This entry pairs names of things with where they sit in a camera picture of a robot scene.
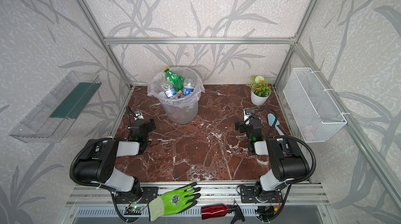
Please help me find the green bottle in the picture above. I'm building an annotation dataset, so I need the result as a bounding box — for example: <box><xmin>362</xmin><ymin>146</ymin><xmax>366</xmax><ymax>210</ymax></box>
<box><xmin>164</xmin><ymin>67</ymin><xmax>183</xmax><ymax>92</ymax></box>

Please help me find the white bottle red cap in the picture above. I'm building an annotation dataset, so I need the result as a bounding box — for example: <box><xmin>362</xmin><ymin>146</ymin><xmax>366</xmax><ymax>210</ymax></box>
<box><xmin>158</xmin><ymin>91</ymin><xmax>168</xmax><ymax>99</ymax></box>

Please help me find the clear bottle blue label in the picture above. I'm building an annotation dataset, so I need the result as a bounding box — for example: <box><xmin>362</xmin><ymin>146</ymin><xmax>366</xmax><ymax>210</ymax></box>
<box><xmin>161</xmin><ymin>80</ymin><xmax>179</xmax><ymax>99</ymax></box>

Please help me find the crushed blue label bottle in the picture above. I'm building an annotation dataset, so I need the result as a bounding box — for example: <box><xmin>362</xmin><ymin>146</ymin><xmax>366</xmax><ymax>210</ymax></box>
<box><xmin>183</xmin><ymin>78</ymin><xmax>196</xmax><ymax>96</ymax></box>

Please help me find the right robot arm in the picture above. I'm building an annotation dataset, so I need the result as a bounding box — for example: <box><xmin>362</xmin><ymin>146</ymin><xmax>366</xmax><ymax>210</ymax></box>
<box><xmin>235</xmin><ymin>118</ymin><xmax>316</xmax><ymax>203</ymax></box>

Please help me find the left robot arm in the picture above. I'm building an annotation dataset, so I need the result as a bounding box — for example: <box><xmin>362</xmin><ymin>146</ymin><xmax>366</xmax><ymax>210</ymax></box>
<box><xmin>70</xmin><ymin>118</ymin><xmax>156</xmax><ymax>197</ymax></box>

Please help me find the grey bin with plastic liner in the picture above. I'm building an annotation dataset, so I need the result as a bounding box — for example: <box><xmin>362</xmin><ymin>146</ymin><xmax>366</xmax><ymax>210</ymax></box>
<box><xmin>148</xmin><ymin>67</ymin><xmax>205</xmax><ymax>125</ymax></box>

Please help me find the light blue spatula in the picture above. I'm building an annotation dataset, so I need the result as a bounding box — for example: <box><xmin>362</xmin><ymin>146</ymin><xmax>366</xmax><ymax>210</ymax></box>
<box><xmin>267</xmin><ymin>113</ymin><xmax>284</xmax><ymax>136</ymax></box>

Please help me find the potted plant in white pot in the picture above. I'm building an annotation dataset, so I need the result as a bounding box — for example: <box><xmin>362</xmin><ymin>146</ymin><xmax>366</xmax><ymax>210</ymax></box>
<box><xmin>246</xmin><ymin>75</ymin><xmax>272</xmax><ymax>106</ymax></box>

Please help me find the green work glove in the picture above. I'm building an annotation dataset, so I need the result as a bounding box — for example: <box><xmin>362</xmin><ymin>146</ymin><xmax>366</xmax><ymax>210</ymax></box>
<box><xmin>148</xmin><ymin>182</ymin><xmax>201</xmax><ymax>221</ymax></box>

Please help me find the green circuit board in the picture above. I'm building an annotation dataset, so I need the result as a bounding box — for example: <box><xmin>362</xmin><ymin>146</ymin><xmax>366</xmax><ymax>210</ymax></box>
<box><xmin>124</xmin><ymin>206</ymin><xmax>146</xmax><ymax>216</ymax></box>

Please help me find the red spray bottle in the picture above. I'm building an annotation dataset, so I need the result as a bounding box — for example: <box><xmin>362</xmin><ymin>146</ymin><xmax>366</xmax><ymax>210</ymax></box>
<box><xmin>201</xmin><ymin>201</ymin><xmax>245</xmax><ymax>224</ymax></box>

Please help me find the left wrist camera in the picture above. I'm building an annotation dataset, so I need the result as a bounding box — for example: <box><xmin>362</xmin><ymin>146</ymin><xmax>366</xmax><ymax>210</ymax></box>
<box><xmin>133</xmin><ymin>110</ymin><xmax>144</xmax><ymax>120</ymax></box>

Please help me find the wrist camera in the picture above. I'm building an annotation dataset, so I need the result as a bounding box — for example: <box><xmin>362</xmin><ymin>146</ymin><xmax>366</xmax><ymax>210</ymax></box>
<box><xmin>133</xmin><ymin>110</ymin><xmax>144</xmax><ymax>120</ymax></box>
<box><xmin>244</xmin><ymin>109</ymin><xmax>253</xmax><ymax>121</ymax></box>

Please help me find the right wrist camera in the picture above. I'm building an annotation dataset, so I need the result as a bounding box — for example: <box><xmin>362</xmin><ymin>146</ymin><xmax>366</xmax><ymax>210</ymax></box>
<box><xmin>244</xmin><ymin>109</ymin><xmax>253</xmax><ymax>121</ymax></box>

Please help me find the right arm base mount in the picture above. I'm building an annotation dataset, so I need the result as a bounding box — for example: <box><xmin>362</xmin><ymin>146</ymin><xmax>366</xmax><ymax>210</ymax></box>
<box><xmin>237</xmin><ymin>185</ymin><xmax>283</xmax><ymax>204</ymax></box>

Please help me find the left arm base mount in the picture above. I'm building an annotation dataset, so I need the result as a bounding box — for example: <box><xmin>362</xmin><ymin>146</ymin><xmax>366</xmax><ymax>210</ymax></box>
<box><xmin>114</xmin><ymin>186</ymin><xmax>159</xmax><ymax>204</ymax></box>

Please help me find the white wire mesh basket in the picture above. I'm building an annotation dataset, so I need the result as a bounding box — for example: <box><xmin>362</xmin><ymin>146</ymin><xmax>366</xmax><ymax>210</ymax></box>
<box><xmin>284</xmin><ymin>67</ymin><xmax>347</xmax><ymax>143</ymax></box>

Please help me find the aluminium frame rail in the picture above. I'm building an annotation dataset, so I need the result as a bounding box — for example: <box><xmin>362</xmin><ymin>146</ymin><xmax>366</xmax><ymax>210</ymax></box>
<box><xmin>104</xmin><ymin>37</ymin><xmax>295</xmax><ymax>45</ymax></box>

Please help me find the clear plastic wall shelf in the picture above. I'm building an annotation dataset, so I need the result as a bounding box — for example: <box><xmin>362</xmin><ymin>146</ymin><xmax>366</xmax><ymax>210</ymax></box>
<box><xmin>9</xmin><ymin>71</ymin><xmax>101</xmax><ymax>143</ymax></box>

